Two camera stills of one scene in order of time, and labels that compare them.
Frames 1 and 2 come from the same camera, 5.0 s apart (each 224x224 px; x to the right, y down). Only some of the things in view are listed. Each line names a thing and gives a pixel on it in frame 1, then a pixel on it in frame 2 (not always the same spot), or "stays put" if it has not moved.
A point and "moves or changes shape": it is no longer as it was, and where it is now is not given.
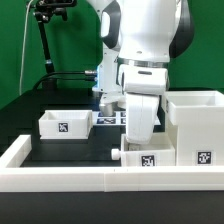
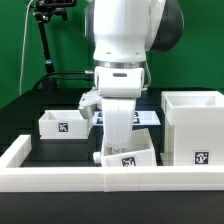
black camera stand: x=42 y=11 stays put
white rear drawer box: x=65 y=124 stays put
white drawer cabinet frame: x=195 y=126 stays put
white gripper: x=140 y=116 -> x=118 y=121
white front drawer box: x=161 y=152 moves or changes shape
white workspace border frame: x=16 y=177 stays put
